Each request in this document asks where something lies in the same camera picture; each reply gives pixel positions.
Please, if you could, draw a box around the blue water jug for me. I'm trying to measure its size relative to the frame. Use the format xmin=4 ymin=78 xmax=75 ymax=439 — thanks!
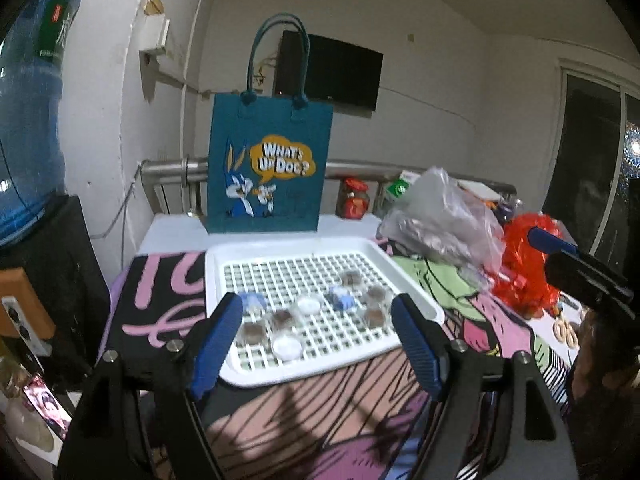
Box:
xmin=1 ymin=0 xmax=81 ymax=245

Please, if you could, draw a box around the black cable on wall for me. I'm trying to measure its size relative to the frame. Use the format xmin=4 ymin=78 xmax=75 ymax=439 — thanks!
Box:
xmin=89 ymin=161 xmax=144 ymax=241

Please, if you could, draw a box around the green white carton box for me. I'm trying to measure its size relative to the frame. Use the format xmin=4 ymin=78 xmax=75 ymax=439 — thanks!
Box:
xmin=372 ymin=170 xmax=421 ymax=218

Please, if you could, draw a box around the steel bed rail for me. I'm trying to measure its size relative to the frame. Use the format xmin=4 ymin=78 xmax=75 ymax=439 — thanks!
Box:
xmin=139 ymin=156 xmax=519 ymax=216

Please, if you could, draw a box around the red plastic bag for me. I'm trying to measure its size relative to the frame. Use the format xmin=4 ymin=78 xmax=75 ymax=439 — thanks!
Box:
xmin=491 ymin=212 xmax=561 ymax=320

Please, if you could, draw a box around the large brown cube packet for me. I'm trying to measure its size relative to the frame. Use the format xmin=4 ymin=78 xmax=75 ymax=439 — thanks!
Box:
xmin=234 ymin=321 xmax=269 ymax=347

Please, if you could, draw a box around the blue clip with white flower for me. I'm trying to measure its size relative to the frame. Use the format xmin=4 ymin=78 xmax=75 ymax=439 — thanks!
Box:
xmin=238 ymin=292 xmax=268 ymax=315

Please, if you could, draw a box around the clear round plastic jar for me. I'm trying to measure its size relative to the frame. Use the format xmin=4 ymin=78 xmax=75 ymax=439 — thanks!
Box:
xmin=294 ymin=294 xmax=324 ymax=316

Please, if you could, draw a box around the black wall television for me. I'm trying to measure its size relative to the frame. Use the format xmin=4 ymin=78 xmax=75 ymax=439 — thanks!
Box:
xmin=272 ymin=30 xmax=384 ymax=112

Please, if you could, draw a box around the white perforated plastic tray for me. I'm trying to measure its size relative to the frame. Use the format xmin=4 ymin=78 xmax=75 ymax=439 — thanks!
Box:
xmin=205 ymin=236 xmax=445 ymax=388

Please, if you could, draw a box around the teal Bugs Bunny tote bag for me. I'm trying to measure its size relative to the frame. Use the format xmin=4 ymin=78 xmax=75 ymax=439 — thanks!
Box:
xmin=205 ymin=13 xmax=333 ymax=233

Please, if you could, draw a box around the black cabinet at left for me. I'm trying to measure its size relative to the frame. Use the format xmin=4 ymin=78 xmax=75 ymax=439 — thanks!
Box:
xmin=1 ymin=195 xmax=111 ymax=390

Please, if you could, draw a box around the brown cube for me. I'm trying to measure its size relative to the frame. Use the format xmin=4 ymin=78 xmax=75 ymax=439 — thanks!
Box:
xmin=359 ymin=306 xmax=390 ymax=330
xmin=340 ymin=269 xmax=364 ymax=288
xmin=361 ymin=285 xmax=393 ymax=308
xmin=269 ymin=308 xmax=300 ymax=333

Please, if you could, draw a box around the black pink printed table mat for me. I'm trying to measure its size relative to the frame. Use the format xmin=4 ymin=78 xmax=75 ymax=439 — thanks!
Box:
xmin=106 ymin=240 xmax=568 ymax=479

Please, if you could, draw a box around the blue U-shaped clip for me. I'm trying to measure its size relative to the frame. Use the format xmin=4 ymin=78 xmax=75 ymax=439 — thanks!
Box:
xmin=324 ymin=285 xmax=356 ymax=311

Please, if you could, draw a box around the clear round container lid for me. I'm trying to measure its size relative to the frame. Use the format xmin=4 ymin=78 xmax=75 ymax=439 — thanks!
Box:
xmin=270 ymin=333 xmax=305 ymax=362

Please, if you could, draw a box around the clear crumpled plastic bag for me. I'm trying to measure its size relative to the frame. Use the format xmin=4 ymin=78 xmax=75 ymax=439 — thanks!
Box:
xmin=376 ymin=167 xmax=506 ymax=290

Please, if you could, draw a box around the red lidded glass jar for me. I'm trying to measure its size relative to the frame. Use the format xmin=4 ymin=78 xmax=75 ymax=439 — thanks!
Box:
xmin=335 ymin=177 xmax=370 ymax=220

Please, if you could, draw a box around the brown cube back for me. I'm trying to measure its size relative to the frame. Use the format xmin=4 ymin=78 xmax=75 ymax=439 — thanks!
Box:
xmin=340 ymin=269 xmax=364 ymax=288

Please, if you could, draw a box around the smartphone with lit screen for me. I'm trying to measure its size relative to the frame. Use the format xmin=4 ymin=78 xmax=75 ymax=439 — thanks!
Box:
xmin=23 ymin=374 xmax=72 ymax=440

